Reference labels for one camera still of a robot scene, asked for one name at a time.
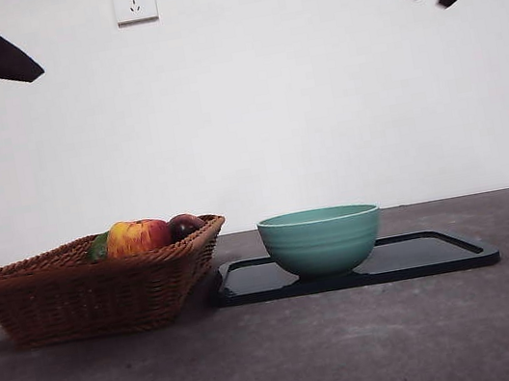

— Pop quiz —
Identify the dark red plum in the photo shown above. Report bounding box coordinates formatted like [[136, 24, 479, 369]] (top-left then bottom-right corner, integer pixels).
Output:
[[166, 210, 207, 244]]

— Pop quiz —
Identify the teal ceramic bowl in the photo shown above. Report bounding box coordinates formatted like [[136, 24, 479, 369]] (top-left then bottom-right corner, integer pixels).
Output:
[[255, 197, 390, 290]]

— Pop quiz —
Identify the white wall power socket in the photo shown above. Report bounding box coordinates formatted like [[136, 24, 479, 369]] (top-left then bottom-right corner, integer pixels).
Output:
[[113, 0, 161, 28]]

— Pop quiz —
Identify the dark rectangular tray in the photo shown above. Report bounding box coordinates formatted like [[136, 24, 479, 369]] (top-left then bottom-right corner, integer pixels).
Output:
[[207, 217, 502, 313]]

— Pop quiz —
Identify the brown wicker basket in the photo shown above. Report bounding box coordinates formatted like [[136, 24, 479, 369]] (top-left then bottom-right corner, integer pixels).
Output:
[[0, 211, 242, 356]]

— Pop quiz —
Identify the green fruit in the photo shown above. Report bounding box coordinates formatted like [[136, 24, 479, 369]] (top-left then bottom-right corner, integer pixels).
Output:
[[84, 231, 114, 263]]

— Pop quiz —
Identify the red and yellow apple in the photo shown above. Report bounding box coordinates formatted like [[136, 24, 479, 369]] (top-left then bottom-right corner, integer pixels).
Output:
[[103, 214, 175, 260]]

